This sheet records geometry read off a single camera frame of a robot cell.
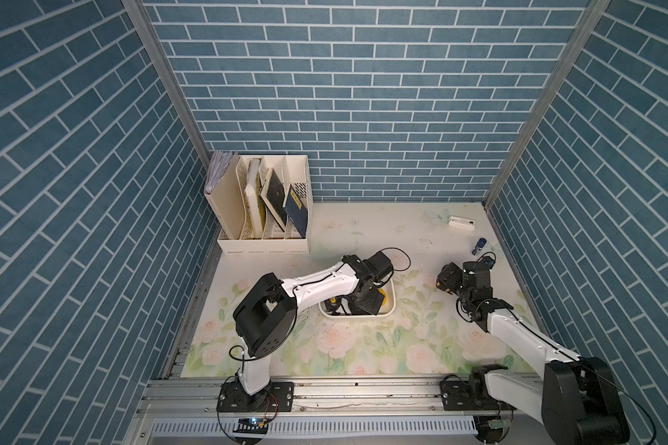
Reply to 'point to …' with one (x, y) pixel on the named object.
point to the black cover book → (273, 196)
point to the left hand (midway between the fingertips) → (369, 304)
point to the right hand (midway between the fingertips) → (454, 274)
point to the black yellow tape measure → (331, 304)
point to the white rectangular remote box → (461, 222)
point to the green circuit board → (251, 425)
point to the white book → (253, 209)
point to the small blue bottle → (480, 245)
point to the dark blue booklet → (297, 211)
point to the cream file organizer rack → (260, 205)
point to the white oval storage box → (387, 310)
